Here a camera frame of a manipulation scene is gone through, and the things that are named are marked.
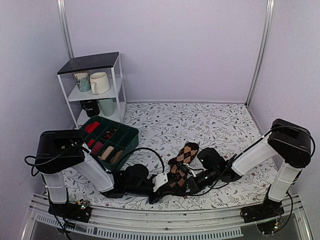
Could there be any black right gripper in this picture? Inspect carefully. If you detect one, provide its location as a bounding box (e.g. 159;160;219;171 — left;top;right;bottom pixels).
177;167;220;196

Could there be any brown argyle sock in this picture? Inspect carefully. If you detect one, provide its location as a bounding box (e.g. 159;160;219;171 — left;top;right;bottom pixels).
168;142;199;189

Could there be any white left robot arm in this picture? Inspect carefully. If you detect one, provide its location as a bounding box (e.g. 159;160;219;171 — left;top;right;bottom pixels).
34;129;176;217

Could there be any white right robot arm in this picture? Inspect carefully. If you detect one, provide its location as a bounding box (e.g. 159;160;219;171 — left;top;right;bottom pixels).
162;118;316;218

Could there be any floral patterned table mat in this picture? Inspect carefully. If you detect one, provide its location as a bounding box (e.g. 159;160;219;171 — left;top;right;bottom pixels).
64;103;277;201

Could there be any tan rolled sock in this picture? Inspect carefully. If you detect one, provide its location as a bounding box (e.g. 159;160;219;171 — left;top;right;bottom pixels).
110;150;124;165

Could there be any beige rolled sock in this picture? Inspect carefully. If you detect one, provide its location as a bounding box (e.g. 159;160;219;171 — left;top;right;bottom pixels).
98;145;114;161

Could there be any green compartment organizer box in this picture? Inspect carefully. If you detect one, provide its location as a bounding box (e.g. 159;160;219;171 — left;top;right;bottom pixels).
79;116;139;172

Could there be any dark patterned rolled sock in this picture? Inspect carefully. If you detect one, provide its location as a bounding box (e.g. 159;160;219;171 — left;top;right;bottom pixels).
102;128;117;140

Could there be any maroon rolled sock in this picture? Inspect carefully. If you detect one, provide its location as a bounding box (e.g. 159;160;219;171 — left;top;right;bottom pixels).
91;141;104;155

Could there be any red sock in box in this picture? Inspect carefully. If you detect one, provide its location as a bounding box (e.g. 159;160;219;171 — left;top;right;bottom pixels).
87;139;95;147

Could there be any red rolled sock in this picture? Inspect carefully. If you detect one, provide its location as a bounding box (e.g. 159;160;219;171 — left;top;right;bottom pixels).
84;121;100;134

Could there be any pale green cup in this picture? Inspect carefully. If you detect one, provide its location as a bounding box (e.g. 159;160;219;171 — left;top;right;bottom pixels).
98;98;115;117

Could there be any black mug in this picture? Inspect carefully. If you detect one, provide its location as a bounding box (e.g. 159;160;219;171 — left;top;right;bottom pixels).
80;99;100;118

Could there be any cream white mug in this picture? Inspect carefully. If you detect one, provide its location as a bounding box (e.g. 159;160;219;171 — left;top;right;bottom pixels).
89;72;110;95

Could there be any white shelf with black top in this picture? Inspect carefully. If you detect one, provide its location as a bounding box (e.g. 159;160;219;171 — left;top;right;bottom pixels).
57;52;127;128

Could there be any teal floral mug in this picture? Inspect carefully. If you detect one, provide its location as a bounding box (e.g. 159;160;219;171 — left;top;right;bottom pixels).
73;71;91;93

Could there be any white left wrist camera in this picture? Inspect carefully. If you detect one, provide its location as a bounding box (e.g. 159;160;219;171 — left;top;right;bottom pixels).
152;173;168;193

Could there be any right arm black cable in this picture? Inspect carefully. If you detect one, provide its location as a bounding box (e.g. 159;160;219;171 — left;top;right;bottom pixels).
199;126;315;196

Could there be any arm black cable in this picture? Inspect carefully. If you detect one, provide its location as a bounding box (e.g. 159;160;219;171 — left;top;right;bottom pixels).
199;126;315;196
24;143;166;177

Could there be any aluminium front rail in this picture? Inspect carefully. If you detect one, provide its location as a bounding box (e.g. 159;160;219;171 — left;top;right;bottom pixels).
21;193;313;240

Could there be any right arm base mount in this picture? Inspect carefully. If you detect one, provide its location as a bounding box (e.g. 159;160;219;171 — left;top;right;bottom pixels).
240;197;285;235

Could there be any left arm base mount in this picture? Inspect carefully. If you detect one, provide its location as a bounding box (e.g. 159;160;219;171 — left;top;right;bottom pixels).
48;199;92;223

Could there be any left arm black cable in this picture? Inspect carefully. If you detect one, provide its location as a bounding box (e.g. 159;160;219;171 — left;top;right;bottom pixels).
24;143;166;177

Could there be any right aluminium corner post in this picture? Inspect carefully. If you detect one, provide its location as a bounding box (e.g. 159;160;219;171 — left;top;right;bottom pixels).
245;0;275;109

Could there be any aluminium corner post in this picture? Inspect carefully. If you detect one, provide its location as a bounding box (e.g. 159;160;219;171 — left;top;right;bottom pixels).
245;0;275;109
56;0;74;59

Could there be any left aluminium corner post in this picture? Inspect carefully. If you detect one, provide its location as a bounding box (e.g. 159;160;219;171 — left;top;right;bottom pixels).
56;0;74;59

